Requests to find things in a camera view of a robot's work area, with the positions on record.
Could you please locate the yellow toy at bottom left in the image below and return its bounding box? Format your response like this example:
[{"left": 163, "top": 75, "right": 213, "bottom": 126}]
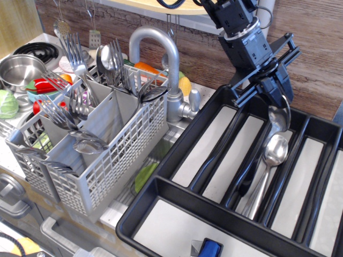
[{"left": 11, "top": 237, "right": 41, "bottom": 256}]

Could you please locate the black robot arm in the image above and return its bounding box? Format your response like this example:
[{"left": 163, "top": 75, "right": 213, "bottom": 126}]
[{"left": 195, "top": 1, "right": 301, "bottom": 109}]

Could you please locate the hanging small spatula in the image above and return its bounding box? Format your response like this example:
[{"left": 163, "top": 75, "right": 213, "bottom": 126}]
[{"left": 85, "top": 0, "right": 101, "bottom": 50}]

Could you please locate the short steel fork middle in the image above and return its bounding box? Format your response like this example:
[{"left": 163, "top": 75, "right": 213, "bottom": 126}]
[{"left": 68, "top": 87, "right": 90, "bottom": 121}]

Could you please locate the steel spoon lying on basket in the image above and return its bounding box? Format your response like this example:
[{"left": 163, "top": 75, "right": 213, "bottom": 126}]
[{"left": 68, "top": 129, "right": 109, "bottom": 155}]

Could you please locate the steel spoon in basket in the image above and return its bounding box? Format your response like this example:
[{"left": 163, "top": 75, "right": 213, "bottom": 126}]
[{"left": 96, "top": 45, "right": 116, "bottom": 86}]

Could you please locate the steel spoon in tray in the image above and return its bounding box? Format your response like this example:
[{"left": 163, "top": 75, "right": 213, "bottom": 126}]
[{"left": 242, "top": 134, "right": 288, "bottom": 220}]

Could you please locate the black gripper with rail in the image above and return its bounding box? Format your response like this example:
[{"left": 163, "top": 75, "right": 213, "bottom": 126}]
[{"left": 230, "top": 33, "right": 301, "bottom": 108}]

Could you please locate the grey plastic cutlery basket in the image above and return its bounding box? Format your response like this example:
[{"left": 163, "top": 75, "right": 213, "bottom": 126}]
[{"left": 6, "top": 82, "right": 168, "bottom": 222}]

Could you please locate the steel pot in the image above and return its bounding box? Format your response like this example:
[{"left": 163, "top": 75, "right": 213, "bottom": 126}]
[{"left": 1, "top": 54, "right": 47, "bottom": 93}]

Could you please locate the light wooden shelf board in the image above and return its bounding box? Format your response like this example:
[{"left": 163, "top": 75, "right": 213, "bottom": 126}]
[{"left": 111, "top": 0, "right": 207, "bottom": 16}]

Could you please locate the red toy pepper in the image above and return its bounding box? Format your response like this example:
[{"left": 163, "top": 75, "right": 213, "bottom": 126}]
[{"left": 25, "top": 78, "right": 57, "bottom": 95}]

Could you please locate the tall steel fork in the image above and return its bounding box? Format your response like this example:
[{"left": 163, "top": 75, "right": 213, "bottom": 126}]
[{"left": 60, "top": 33, "right": 99, "bottom": 108}]

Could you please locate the steel fork front left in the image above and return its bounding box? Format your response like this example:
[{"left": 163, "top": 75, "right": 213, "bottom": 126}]
[{"left": 37, "top": 95, "right": 78, "bottom": 130}]

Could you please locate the black cutlery tray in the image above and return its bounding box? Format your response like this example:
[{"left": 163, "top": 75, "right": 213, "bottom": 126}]
[{"left": 116, "top": 86, "right": 342, "bottom": 256}]

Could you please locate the steel fork beside spoon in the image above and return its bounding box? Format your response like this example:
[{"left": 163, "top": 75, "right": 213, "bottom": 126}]
[{"left": 109, "top": 40, "right": 126, "bottom": 86}]

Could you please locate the green toy leaf in sink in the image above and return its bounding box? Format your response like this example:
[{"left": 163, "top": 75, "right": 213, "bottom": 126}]
[{"left": 134, "top": 163, "right": 159, "bottom": 193}]

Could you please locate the toy corn cob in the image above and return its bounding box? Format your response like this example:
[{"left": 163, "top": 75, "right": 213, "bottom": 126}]
[{"left": 178, "top": 77, "right": 192, "bottom": 96}]

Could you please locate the toy carrot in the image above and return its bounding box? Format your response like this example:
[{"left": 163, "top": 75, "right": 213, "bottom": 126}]
[{"left": 134, "top": 62, "right": 159, "bottom": 78}]

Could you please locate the green toy cabbage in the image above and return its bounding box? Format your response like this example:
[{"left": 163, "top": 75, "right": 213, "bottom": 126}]
[{"left": 1, "top": 89, "right": 19, "bottom": 119}]

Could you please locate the dark spoon at basket corner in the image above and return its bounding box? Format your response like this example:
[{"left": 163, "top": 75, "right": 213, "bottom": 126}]
[{"left": 138, "top": 86, "right": 168, "bottom": 103}]

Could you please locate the big steel spoon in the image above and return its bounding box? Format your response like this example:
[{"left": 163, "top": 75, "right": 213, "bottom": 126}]
[{"left": 238, "top": 93, "right": 292, "bottom": 198}]

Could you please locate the hanging skimmer ladle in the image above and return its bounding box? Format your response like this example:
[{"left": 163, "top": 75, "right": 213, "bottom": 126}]
[{"left": 53, "top": 0, "right": 71, "bottom": 40}]

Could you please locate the black stove burner coil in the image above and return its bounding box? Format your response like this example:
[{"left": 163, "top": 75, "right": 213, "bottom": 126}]
[{"left": 13, "top": 42, "right": 59, "bottom": 64}]

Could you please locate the blue object at bottom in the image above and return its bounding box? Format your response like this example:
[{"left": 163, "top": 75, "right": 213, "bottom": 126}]
[{"left": 190, "top": 238, "right": 223, "bottom": 257}]

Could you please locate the silver kitchen faucet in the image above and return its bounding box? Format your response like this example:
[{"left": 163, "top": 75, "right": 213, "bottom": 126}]
[{"left": 129, "top": 26, "right": 201, "bottom": 122}]

